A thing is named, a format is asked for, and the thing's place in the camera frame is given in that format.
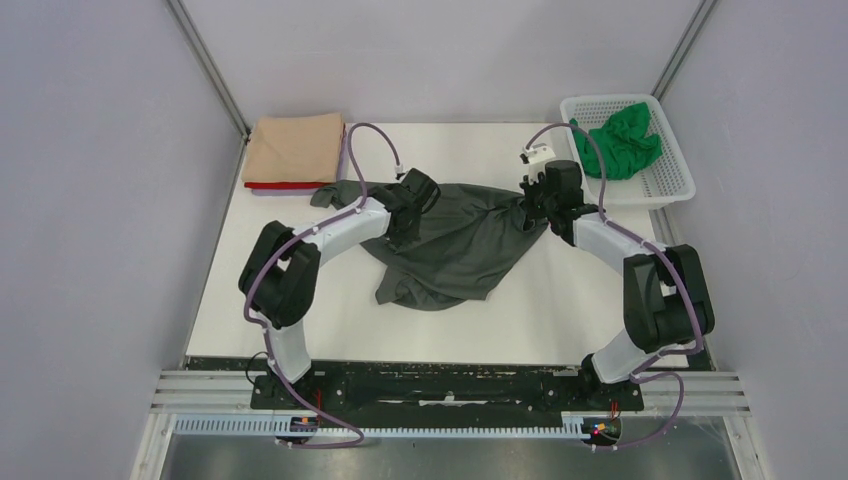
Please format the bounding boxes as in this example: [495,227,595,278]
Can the left aluminium corner post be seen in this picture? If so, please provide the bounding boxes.
[164,0,251,142]

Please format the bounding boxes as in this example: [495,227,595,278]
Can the beige folded t-shirt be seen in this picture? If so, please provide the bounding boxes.
[241,113,345,183]

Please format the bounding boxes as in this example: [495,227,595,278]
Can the green crumpled t-shirt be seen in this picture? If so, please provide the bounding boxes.
[588,102,663,180]

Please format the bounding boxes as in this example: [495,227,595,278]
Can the red folded t-shirt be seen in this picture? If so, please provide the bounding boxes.
[244,182,328,191]

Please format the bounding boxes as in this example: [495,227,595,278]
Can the white plastic laundry basket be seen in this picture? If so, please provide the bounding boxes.
[560,94,696,210]

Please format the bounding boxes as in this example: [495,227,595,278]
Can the aluminium frame rail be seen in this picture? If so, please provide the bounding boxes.
[151,370,752,418]

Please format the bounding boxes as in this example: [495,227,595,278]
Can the white slotted cable duct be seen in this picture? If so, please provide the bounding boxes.
[173,414,621,441]

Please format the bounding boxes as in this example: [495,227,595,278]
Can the right aluminium corner post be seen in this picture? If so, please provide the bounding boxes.
[651,0,720,101]

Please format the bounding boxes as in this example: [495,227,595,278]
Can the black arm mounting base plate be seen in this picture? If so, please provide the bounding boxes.
[250,361,644,429]

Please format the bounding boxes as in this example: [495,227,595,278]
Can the dark grey t-shirt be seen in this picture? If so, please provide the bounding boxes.
[309,178,551,312]

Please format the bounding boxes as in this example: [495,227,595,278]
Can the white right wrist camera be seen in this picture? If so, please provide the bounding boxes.
[519,143,557,184]

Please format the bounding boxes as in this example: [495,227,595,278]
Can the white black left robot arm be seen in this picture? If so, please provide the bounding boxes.
[238,169,441,408]

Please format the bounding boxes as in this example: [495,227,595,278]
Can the aluminium corner post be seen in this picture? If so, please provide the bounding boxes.
[651,0,720,101]
[164,0,251,142]

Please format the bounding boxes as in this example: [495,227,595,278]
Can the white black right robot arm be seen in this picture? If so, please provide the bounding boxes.
[520,159,715,408]

